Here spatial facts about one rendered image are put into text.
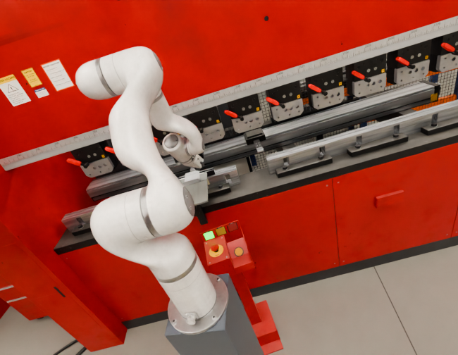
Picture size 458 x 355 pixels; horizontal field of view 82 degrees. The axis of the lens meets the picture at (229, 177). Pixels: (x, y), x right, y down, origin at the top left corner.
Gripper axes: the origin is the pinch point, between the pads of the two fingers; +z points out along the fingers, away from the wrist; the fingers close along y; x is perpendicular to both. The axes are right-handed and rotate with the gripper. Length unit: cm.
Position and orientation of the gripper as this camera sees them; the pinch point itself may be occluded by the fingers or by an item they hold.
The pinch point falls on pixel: (197, 167)
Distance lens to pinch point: 136.6
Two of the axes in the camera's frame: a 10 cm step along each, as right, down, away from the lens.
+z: 2.3, 2.9, 9.3
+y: -9.5, -1.6, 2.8
